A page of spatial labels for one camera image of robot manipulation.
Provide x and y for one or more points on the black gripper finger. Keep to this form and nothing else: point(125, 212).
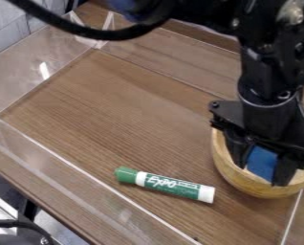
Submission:
point(286, 164)
point(238, 147)

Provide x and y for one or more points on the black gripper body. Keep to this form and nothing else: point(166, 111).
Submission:
point(273, 125)

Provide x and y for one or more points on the blue rectangular block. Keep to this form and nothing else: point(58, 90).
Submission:
point(261, 162)

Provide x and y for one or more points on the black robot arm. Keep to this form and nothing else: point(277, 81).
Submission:
point(266, 26)

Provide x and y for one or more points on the brown wooden bowl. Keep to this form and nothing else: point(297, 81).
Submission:
point(242, 179)

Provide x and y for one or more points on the green Expo marker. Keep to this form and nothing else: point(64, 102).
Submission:
point(164, 184)

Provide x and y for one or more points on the black table leg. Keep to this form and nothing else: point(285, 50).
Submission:
point(29, 210)

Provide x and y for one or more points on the clear acrylic tray wall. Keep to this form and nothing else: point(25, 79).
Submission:
point(85, 109)

